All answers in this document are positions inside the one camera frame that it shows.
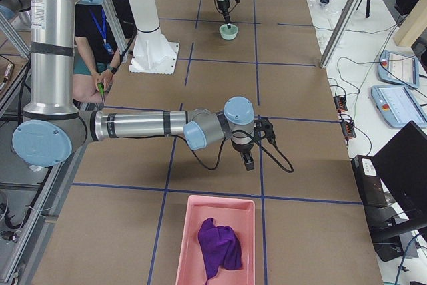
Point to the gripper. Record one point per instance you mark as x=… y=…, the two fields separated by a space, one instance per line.
x=242 y=147
x=223 y=5

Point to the light green bowl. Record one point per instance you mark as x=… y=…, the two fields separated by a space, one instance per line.
x=228 y=31

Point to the purple microfiber cloth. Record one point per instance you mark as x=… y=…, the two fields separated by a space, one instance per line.
x=220 y=247

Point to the black device box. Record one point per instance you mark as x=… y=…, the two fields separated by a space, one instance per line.
x=370 y=187

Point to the pink plastic bin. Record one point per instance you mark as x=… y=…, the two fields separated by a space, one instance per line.
x=236 y=213

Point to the seated person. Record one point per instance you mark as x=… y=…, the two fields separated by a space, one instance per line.
x=98 y=54

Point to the black monitor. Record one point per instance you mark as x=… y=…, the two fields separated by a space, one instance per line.
x=401 y=164

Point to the near teach pendant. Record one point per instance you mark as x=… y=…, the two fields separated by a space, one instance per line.
x=397 y=106

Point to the teach pendant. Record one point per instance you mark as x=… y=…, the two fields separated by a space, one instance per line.
x=399 y=69
x=397 y=106

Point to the far teach pendant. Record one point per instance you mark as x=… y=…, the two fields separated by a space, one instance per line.
x=399 y=69

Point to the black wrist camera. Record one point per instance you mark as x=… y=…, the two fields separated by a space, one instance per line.
x=263 y=129

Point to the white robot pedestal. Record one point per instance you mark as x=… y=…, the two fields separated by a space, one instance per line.
x=152 y=52

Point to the green handled screwdriver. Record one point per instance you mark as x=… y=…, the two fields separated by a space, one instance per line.
x=101 y=92

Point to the aluminium frame post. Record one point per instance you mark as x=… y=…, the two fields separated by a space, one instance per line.
x=338 y=32

